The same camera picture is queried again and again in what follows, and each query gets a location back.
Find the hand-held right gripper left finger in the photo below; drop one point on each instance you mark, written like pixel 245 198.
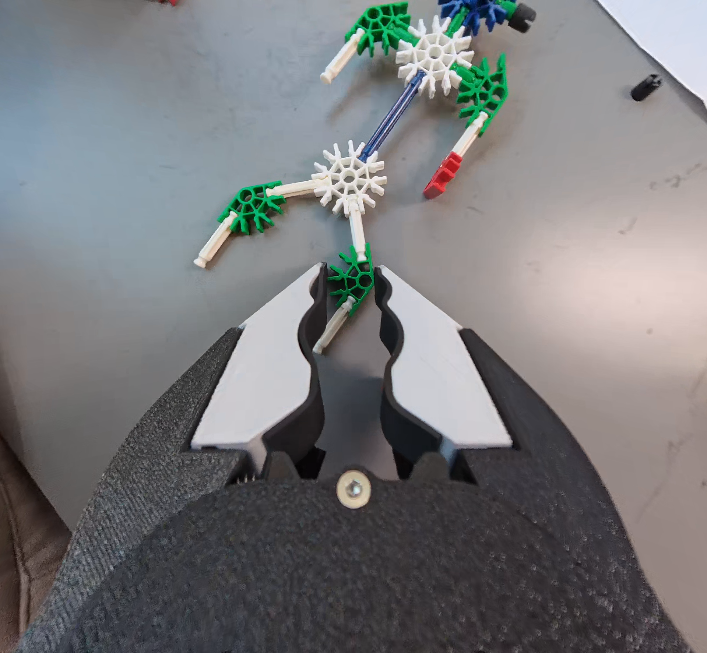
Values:
pixel 259 382

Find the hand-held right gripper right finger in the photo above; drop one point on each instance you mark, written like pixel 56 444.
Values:
pixel 447 382

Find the construction toy figure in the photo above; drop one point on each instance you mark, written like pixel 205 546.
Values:
pixel 357 230

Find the grey desk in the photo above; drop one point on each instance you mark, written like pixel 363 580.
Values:
pixel 165 112

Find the small black toy cap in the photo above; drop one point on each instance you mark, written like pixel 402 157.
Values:
pixel 646 87

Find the folded instruction sheet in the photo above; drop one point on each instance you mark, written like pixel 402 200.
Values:
pixel 652 1

